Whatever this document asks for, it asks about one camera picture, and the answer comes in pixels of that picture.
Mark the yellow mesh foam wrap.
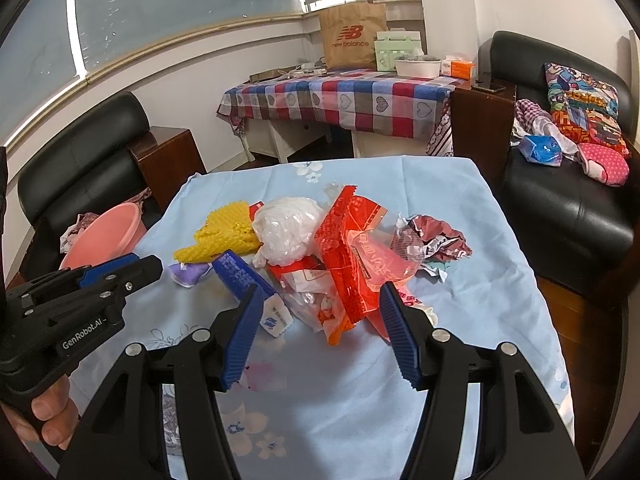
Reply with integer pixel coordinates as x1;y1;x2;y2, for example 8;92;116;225
174;200;262;263

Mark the brown New Balance paper bag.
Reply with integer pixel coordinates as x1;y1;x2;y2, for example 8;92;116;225
318;2;387;70

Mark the clear plastic snack bag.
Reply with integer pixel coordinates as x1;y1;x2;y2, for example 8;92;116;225
267;256;354;347

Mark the pink polka dot cloth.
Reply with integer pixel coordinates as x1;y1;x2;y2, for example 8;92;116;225
578;143;629;188

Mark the white desk under plaid cloth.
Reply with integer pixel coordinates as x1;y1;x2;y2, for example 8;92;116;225
239;118;426;164

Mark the wooden side table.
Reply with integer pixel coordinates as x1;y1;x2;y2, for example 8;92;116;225
128;126;206;211
449;80;516;192

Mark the white plastic bag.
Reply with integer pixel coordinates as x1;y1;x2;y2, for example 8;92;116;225
252;197;326;268

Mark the orange box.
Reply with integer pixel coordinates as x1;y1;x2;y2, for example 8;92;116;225
440;55;474;80

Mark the light blue floral tablecloth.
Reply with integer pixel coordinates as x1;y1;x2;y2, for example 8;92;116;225
136;156;574;479

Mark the left black leather armchair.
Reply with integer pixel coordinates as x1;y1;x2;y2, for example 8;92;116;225
17;91;150;281

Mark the white round container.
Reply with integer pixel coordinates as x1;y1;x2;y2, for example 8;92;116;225
395;58;442;79

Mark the wooden side table right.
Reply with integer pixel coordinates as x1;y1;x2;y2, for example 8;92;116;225
449;80;516;192

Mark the crumpled maroon foil wrapper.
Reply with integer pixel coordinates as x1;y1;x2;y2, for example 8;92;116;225
390;214;473;283

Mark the right black leather sofa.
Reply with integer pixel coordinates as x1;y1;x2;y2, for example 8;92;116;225
489;30;639;296

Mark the purple small wrapper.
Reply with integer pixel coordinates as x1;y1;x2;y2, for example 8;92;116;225
168;263;213;288

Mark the pink plastic bin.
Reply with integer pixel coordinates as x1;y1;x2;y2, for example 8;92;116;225
60;203;146;269

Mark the wooden side table left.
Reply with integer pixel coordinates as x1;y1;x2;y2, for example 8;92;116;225
128;126;206;211

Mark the light green box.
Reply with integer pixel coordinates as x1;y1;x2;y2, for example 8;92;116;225
374;28;424;72

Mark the person's left hand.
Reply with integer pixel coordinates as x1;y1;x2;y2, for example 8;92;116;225
1;375;79;451

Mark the colourful cartoon cushion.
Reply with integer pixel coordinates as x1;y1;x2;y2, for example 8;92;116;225
544;62;630;159

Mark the blue plastic bag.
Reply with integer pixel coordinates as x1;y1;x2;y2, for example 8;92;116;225
518;134;563;167

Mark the blue white carton box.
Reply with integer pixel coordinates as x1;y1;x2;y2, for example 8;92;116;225
213;250;293;338

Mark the clothes pile on armchair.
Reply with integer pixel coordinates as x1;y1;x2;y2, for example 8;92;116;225
60;188;152;256

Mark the red snack wrapper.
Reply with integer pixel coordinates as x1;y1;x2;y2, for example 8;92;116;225
314;185;437;347

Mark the checkered plaid tablecloth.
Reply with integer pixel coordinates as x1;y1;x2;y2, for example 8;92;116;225
217;70;462;156

